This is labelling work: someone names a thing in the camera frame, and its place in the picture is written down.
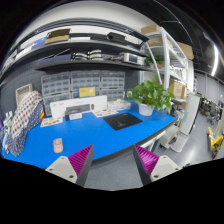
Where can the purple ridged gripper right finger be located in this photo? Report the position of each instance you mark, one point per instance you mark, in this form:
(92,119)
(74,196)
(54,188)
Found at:
(152,167)

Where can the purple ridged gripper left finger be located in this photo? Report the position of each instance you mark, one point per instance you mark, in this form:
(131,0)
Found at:
(74,168)

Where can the beige computer mouse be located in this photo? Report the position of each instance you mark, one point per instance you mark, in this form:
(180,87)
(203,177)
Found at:
(58,145)

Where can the black mouse pad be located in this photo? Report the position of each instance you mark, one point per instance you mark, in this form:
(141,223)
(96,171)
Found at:
(121,121)

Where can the printed leaflet left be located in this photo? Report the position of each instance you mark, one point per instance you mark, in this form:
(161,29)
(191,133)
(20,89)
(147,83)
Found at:
(51,121)

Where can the printed leaflet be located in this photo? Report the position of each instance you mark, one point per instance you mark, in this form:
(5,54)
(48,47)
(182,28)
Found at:
(104,113)
(51,121)

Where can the long white keyboard box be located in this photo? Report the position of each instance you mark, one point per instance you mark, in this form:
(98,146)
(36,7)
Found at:
(82,105)

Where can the printed leaflet centre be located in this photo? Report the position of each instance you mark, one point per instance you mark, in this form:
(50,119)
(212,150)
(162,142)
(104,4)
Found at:
(104,113)

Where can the yellow cart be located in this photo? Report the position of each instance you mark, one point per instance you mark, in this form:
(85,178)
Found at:
(215,143)

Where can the green potted plant white pot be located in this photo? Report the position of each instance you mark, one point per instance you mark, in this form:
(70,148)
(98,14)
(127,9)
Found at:
(150,96)

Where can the patterned fabric bag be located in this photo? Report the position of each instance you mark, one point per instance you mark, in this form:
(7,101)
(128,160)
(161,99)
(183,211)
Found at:
(28,114)

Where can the clear plastic box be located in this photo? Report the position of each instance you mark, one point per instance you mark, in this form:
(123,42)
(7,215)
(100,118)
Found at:
(118,105)

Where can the white standing panel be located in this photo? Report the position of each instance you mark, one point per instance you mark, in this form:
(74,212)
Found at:
(190,113)

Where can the yellow cardboard envelope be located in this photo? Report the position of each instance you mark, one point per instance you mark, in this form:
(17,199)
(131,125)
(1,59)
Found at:
(86,91)

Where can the grey drawer organizer cabinets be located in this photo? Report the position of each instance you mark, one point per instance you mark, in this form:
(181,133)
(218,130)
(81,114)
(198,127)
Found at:
(66,85)

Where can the white metal shelving rack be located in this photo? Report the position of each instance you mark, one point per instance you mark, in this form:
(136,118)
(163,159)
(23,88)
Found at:
(169,61)

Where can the grey electronic instrument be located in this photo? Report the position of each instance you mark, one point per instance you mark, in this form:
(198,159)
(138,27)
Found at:
(130,58)

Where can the cardboard box on top shelf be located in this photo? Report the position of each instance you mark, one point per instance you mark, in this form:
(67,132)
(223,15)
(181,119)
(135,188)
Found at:
(57,36)

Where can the white picture frame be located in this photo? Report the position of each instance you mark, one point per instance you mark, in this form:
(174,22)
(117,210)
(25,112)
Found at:
(22,92)

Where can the dark wall shelf unit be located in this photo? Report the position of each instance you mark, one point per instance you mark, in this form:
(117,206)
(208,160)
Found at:
(86,34)

